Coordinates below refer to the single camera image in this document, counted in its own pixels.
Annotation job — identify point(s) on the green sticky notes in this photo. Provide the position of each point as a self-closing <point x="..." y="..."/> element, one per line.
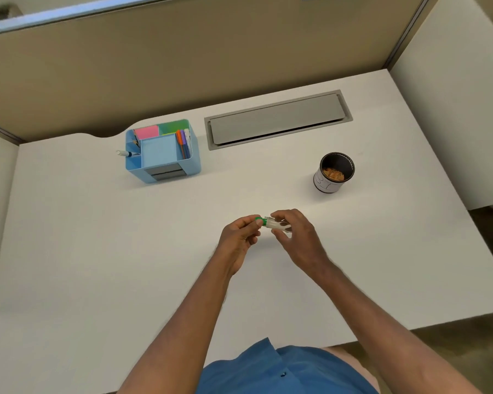
<point x="172" y="127"/>

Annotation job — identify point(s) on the person's left hand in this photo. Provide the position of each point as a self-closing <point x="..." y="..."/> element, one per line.
<point x="234" y="244"/>

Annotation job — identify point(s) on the orange pen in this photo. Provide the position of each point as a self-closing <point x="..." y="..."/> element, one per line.
<point x="180" y="144"/>

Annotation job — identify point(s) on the person's left forearm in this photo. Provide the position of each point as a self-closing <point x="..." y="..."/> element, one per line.
<point x="180" y="336"/>

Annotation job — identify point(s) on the white marker pen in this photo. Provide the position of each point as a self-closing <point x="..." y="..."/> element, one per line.
<point x="277" y="224"/>

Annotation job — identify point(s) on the blue shirt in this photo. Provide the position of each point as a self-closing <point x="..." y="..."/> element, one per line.
<point x="283" y="371"/>

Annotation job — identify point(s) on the purple pen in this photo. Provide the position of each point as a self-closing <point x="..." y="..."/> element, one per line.
<point x="184" y="142"/>

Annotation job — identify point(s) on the pink sticky notes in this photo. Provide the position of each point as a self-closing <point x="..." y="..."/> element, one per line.
<point x="146" y="132"/>

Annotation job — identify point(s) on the person's right forearm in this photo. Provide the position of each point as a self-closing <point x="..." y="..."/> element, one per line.
<point x="386" y="328"/>

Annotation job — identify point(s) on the person's left thumb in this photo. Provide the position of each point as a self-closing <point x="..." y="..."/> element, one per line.
<point x="248" y="221"/>

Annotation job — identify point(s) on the person's leg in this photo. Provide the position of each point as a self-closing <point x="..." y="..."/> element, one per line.
<point x="349" y="359"/>

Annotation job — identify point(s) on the white highlighter pen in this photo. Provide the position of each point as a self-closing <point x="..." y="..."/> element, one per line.
<point x="187" y="137"/>

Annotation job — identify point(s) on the person's right hand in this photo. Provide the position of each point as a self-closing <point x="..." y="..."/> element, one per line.
<point x="302" y="242"/>

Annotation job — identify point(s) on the light blue desk organizer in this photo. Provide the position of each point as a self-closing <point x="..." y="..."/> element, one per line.
<point x="168" y="170"/>

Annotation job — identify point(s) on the white side desk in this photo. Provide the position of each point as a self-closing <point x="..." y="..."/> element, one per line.
<point x="456" y="98"/>

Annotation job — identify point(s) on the black and white cup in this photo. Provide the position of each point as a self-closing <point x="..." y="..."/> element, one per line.
<point x="324" y="185"/>

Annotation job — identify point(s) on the silver partition frame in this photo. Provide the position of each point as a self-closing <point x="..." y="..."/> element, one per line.
<point x="86" y="14"/>

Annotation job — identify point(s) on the light blue sticky notes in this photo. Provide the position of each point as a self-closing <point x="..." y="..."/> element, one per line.
<point x="160" y="150"/>

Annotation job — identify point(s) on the green marker cap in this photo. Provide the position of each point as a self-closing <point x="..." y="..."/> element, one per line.
<point x="261" y="221"/>

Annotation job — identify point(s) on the white marker with black cap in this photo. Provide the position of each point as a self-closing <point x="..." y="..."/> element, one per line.
<point x="125" y="153"/>

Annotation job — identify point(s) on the person's right thumb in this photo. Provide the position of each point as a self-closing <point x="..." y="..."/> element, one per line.
<point x="280" y="237"/>

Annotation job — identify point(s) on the beige cubicle partition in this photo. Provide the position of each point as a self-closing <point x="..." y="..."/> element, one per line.
<point x="180" y="65"/>

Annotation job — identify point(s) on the orange rubber bands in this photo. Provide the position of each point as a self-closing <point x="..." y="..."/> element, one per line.
<point x="334" y="174"/>

